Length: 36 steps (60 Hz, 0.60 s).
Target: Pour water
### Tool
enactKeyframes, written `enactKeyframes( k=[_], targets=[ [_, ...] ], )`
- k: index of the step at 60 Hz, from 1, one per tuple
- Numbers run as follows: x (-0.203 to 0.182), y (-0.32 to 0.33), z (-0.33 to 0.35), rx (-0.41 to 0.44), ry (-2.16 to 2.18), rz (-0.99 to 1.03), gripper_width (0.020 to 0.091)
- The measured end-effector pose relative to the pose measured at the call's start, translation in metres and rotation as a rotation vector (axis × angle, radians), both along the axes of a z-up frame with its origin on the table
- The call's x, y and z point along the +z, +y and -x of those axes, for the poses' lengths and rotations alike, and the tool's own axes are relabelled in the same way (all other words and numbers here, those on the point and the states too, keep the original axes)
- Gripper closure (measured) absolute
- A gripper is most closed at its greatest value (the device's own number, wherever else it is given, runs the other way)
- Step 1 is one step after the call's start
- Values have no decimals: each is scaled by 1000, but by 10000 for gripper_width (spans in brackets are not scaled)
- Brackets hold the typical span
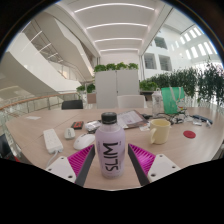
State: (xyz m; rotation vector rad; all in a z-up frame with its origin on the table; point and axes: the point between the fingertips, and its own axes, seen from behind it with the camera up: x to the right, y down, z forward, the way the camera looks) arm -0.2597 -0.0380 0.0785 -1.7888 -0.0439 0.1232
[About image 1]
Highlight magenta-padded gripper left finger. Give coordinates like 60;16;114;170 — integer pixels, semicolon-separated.
44;143;97;188

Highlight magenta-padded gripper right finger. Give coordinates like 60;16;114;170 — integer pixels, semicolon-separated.
127;143;182;186

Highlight lilac drink bottle black cap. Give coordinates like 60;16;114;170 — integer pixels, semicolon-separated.
94;111;127;179

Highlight white computer mouse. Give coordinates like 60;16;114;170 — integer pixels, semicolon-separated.
73;133;97;151

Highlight cream yellow mug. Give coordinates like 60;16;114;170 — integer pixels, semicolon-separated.
148;118;172;145

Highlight small red black box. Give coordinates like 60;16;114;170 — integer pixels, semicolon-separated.
70;120;85;131

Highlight printed magazine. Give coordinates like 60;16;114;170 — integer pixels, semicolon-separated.
116;109;148;130

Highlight flat round red coaster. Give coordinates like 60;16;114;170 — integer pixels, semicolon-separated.
182;129;197;140

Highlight clear plastic shaker bottle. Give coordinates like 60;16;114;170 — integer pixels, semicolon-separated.
151;88;164;118

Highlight white chair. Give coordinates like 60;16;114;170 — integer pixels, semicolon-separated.
116;94;147;109

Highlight white paper sheet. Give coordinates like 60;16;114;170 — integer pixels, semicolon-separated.
25;115;42;121

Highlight green tote bag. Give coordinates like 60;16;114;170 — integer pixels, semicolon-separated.
161;86;186;115

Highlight small planter with green plants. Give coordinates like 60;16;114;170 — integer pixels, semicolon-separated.
75;83;98;104

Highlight glass balustrade with wooden handrail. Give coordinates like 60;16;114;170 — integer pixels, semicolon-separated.
0;91;81;113

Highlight black office chair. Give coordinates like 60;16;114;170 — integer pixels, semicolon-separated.
0;133;11;159

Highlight white cabinet topped with plants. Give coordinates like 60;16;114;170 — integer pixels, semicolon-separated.
93;62;140;109

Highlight row of green indoor trees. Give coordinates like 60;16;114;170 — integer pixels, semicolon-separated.
139;59;224;108

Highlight ceiling light strips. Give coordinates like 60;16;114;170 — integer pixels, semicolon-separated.
73;2;156;53

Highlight white power strip cable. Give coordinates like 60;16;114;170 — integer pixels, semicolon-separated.
44;150;63;169

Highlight tangled black cables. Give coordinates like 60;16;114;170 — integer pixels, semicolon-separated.
159;111;188;125

